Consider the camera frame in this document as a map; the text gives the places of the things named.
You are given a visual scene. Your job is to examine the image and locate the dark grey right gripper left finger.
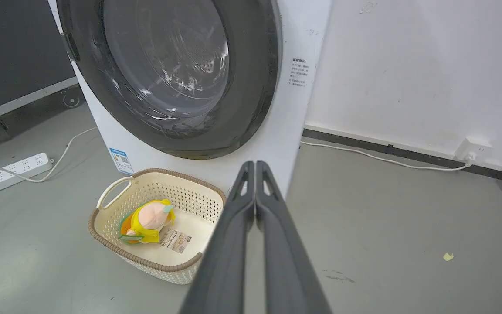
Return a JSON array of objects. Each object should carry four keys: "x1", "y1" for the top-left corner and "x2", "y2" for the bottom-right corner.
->
[{"x1": 180, "y1": 161, "x2": 256, "y2": 314}]

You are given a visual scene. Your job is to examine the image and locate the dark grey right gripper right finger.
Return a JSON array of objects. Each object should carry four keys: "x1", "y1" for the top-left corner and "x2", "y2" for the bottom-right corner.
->
[{"x1": 255, "y1": 161, "x2": 332, "y2": 314}]

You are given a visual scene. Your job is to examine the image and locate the white washing machine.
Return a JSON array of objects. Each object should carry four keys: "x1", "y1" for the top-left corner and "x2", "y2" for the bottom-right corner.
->
[{"x1": 47, "y1": 0, "x2": 333, "y2": 200}]

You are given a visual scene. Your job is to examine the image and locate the round dark washing machine door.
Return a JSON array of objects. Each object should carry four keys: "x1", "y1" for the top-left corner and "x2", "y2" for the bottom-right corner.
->
[{"x1": 56, "y1": 0, "x2": 283, "y2": 160}]

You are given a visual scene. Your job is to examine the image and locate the paper label in basket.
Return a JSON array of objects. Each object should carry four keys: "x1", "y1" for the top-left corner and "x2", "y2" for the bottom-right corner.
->
[{"x1": 160, "y1": 229, "x2": 192, "y2": 254}]

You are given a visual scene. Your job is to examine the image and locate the cream perforated laundry basket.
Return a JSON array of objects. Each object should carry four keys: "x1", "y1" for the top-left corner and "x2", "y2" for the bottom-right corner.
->
[{"x1": 88, "y1": 168, "x2": 227, "y2": 285}]

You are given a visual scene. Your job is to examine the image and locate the yellow plush doll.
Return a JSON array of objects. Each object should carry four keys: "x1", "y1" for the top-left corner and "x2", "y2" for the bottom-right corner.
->
[{"x1": 119, "y1": 199, "x2": 176, "y2": 245}]

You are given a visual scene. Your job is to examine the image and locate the blue energy label sticker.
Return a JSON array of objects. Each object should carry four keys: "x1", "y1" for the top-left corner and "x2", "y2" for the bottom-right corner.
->
[{"x1": 109, "y1": 147, "x2": 134, "y2": 175}]

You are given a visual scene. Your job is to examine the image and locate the white power strip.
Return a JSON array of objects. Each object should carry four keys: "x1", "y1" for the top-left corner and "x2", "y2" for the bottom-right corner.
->
[{"x1": 0, "y1": 152, "x2": 54, "y2": 198}]

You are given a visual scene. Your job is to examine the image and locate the white wall plug with cable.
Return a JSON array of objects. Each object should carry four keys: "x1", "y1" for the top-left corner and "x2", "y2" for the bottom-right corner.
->
[{"x1": 300, "y1": 140, "x2": 474, "y2": 171}]

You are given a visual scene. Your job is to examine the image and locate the white power strip cable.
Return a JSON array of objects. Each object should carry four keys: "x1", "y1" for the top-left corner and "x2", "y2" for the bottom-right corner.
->
[{"x1": 0, "y1": 127, "x2": 98, "y2": 183}]

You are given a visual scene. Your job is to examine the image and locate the white wall plug adapter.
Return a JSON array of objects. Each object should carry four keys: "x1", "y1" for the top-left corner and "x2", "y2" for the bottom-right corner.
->
[{"x1": 454, "y1": 138, "x2": 493, "y2": 164}]

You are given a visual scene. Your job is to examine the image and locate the black board with grey frame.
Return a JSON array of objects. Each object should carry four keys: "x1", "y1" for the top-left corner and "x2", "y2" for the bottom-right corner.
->
[{"x1": 0, "y1": 0, "x2": 87, "y2": 144}]

